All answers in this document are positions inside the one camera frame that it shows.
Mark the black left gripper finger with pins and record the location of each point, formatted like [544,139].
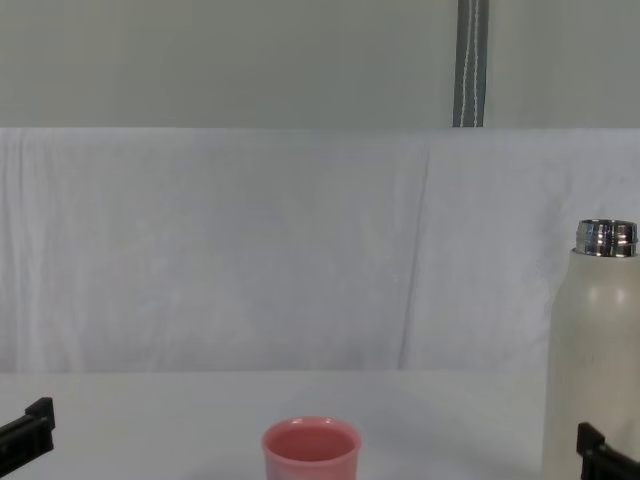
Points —
[40,420]

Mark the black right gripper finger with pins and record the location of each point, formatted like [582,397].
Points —
[610,462]

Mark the white table cloth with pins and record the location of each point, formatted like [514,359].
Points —
[150,425]

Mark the cream vacuum bottle steel neck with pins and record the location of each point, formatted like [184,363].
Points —
[595,350]

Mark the white wrinkled curtain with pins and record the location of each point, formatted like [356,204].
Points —
[250,250]

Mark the pink cup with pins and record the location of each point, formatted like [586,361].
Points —
[310,465]

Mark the pale smooth curtain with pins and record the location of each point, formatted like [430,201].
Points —
[225,60]

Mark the grey striped post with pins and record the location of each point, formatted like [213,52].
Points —
[470,65]

